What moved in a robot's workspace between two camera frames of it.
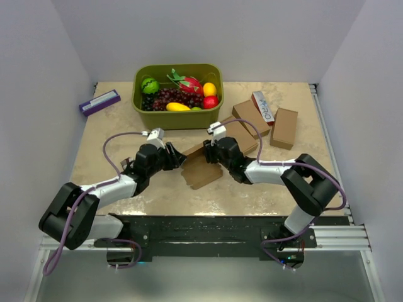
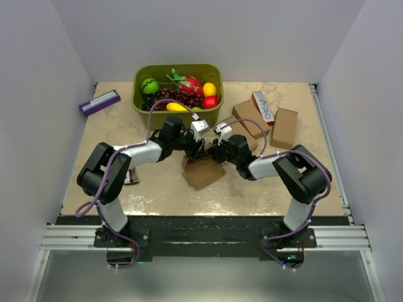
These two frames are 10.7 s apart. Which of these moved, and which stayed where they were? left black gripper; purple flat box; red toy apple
Moved: left black gripper
Stayed: red toy apple; purple flat box
